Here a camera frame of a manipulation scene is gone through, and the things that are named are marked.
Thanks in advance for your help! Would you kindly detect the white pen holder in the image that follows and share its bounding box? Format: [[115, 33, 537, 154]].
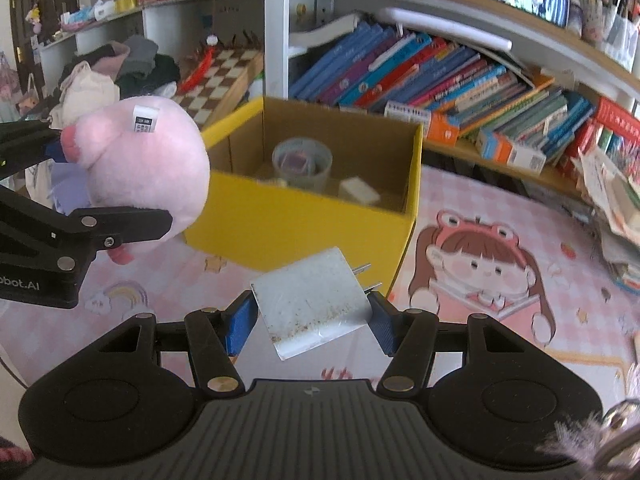
[[600, 0, 640, 71]]

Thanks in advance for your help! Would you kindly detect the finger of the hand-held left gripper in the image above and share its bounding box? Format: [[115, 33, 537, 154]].
[[0, 120, 64, 178], [66, 207, 174, 252]]

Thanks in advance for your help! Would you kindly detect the white charger plug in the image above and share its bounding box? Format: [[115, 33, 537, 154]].
[[250, 246, 384, 361]]

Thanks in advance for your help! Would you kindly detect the wooden chessboard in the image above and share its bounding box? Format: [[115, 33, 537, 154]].
[[170, 47, 265, 133]]

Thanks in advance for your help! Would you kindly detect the clear tape roll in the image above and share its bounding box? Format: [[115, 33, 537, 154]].
[[272, 140, 333, 192]]

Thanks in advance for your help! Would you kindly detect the bookshelf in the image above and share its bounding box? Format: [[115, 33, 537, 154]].
[[0, 0, 640, 201]]

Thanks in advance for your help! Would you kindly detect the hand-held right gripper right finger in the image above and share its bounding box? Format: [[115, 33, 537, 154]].
[[367, 291, 548, 397]]

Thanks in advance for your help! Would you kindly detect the short orange white box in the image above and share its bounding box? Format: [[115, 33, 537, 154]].
[[475, 127, 547, 176]]

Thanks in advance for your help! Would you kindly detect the grey fluffy charm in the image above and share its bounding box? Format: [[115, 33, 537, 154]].
[[535, 400, 640, 480]]

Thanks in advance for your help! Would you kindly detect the dark clothes pile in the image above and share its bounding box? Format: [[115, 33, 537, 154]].
[[60, 35, 182, 98]]

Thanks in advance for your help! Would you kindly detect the row of books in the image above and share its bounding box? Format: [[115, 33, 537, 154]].
[[289, 20, 598, 166]]

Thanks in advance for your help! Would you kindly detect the stack of papers and books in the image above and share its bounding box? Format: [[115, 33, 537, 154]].
[[575, 145, 640, 293]]

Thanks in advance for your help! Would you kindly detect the pink printed desktop cloth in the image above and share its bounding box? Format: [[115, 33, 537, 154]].
[[0, 162, 640, 401]]

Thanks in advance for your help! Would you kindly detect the red plastic strip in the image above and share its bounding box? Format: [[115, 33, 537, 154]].
[[180, 49, 217, 92]]

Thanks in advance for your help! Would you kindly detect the purple garment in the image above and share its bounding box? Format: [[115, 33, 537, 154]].
[[50, 160, 93, 211]]

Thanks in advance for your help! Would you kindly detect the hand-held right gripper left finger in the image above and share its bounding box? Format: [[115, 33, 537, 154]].
[[75, 290, 258, 397]]

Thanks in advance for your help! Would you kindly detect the white rectangular block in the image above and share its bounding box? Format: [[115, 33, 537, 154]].
[[338, 176, 382, 206]]

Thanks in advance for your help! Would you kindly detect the pink plush pig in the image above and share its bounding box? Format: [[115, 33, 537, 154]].
[[60, 96, 212, 266]]

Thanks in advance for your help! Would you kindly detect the yellow cardboard box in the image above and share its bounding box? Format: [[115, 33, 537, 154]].
[[184, 96, 423, 286]]

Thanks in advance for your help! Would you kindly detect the red book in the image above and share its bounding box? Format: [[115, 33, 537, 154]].
[[592, 96, 640, 147]]

